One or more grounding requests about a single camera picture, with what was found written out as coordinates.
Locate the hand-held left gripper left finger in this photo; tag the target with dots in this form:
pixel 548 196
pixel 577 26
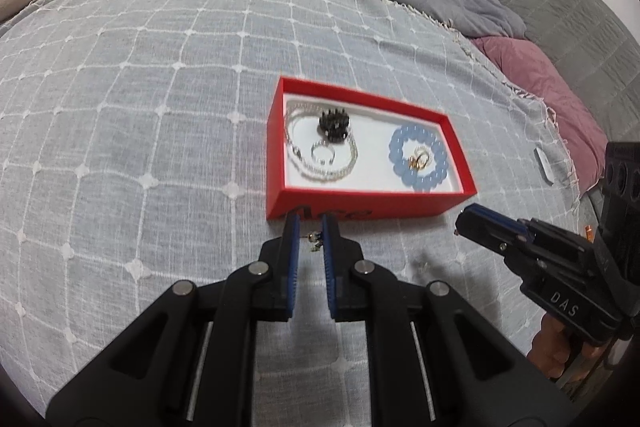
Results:
pixel 291 272

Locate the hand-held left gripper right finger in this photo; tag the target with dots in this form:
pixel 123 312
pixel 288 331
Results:
pixel 331 272

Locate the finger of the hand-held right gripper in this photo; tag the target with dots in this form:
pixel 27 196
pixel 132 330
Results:
pixel 502 217
pixel 480 228

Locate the small silver earring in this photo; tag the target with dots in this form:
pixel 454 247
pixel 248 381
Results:
pixel 314 241

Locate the red box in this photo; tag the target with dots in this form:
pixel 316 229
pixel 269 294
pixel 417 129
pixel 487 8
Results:
pixel 350 204

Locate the black claw hair clip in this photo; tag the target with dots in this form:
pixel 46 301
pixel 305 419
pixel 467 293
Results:
pixel 334 123

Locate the person's right hand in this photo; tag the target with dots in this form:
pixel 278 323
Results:
pixel 555 347

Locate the white tag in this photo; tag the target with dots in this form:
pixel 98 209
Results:
pixel 545 164

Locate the pink pillow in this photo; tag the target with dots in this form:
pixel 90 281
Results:
pixel 545 107

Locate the grey quilted cover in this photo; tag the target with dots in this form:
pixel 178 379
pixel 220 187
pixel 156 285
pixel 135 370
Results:
pixel 565 7

